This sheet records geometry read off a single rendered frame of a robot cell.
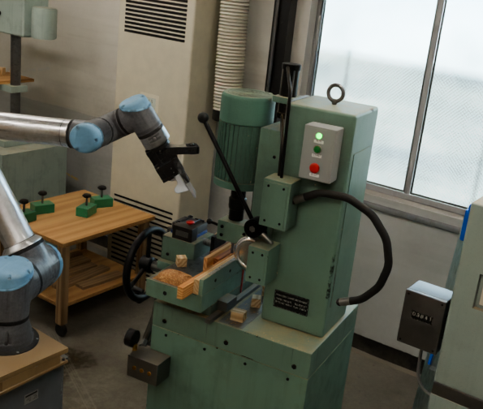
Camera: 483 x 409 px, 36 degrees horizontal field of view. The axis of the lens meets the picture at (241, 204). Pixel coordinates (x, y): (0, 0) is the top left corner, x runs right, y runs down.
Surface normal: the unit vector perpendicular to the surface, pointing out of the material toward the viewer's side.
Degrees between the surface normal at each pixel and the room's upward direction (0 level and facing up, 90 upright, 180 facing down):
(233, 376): 90
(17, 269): 6
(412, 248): 90
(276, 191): 90
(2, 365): 4
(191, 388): 90
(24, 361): 4
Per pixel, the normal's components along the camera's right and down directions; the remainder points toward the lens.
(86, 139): -0.16, 0.28
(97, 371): 0.11, -0.94
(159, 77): -0.57, 0.20
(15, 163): 0.80, 0.26
